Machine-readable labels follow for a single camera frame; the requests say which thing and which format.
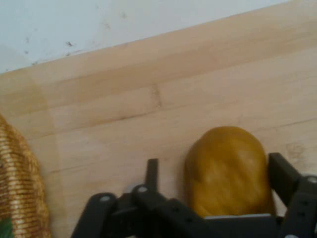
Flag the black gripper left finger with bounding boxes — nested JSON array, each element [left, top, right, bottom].
[[71, 158, 211, 238]]

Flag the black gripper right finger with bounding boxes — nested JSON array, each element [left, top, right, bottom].
[[268, 152, 317, 238]]

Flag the brown potato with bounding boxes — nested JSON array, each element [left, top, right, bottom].
[[184, 125, 276, 219]]

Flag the wooden cutting board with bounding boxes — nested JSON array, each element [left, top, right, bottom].
[[0, 0, 317, 238]]

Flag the green bell pepper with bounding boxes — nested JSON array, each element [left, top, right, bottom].
[[0, 218, 13, 238]]

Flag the woven wicker basket with handles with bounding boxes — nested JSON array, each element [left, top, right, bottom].
[[0, 113, 52, 238]]

